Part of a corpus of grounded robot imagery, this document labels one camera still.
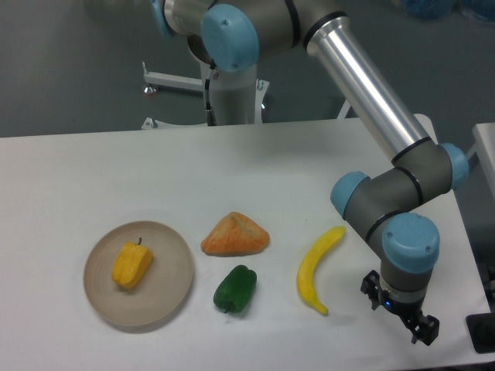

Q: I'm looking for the black device at table edge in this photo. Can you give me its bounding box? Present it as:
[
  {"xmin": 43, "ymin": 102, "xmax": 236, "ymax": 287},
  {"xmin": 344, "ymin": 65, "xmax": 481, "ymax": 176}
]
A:
[{"xmin": 466, "ymin": 312, "xmax": 494, "ymax": 354}]

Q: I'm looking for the yellow toy pepper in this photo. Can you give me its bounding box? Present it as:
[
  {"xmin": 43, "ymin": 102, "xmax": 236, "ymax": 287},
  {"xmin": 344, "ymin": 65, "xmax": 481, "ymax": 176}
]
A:
[{"xmin": 111, "ymin": 237, "xmax": 154, "ymax": 289}]

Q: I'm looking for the white side table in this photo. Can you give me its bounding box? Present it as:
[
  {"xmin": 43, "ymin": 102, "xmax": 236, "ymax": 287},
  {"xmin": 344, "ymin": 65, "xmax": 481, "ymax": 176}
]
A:
[{"xmin": 446, "ymin": 122, "xmax": 494, "ymax": 196}]

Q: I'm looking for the orange toy pumpkin slice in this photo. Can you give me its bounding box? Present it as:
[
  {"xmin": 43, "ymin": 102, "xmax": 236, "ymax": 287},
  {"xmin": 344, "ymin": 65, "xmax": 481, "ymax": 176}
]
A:
[{"xmin": 200, "ymin": 212, "xmax": 271, "ymax": 257}]

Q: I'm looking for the green toy pepper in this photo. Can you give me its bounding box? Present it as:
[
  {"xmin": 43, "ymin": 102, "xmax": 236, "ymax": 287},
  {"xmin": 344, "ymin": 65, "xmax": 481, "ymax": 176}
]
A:
[{"xmin": 213, "ymin": 265, "xmax": 258, "ymax": 314}]

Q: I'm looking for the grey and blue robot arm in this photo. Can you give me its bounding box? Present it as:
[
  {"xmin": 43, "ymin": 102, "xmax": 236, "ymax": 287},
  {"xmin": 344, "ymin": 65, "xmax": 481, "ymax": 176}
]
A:
[{"xmin": 150, "ymin": 1, "xmax": 469, "ymax": 345}]

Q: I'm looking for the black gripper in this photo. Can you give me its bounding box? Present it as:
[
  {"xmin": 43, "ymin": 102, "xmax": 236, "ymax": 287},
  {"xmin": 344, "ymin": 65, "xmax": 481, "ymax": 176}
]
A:
[{"xmin": 360, "ymin": 270, "xmax": 440, "ymax": 345}]

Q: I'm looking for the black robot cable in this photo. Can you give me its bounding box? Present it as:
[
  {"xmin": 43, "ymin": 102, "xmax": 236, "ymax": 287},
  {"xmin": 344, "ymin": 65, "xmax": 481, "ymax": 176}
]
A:
[{"xmin": 204, "ymin": 58, "xmax": 218, "ymax": 127}]

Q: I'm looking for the blue bag in background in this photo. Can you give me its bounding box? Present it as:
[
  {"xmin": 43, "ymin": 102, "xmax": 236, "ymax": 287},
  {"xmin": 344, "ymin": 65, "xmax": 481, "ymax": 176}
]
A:
[{"xmin": 393, "ymin": 0, "xmax": 494, "ymax": 26}]

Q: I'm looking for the yellow toy banana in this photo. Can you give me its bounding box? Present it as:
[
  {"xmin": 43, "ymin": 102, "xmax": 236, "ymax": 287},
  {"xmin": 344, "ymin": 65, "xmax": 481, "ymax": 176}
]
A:
[{"xmin": 296, "ymin": 226, "xmax": 347, "ymax": 316}]

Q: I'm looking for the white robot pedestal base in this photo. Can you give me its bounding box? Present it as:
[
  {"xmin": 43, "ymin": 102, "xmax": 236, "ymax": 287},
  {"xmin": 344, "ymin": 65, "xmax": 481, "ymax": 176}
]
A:
[{"xmin": 140, "ymin": 33, "xmax": 361, "ymax": 131}]

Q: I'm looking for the beige round plate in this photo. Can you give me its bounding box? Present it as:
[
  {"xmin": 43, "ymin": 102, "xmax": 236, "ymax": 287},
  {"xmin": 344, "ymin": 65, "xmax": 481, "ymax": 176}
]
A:
[{"xmin": 84, "ymin": 221, "xmax": 194, "ymax": 332}]

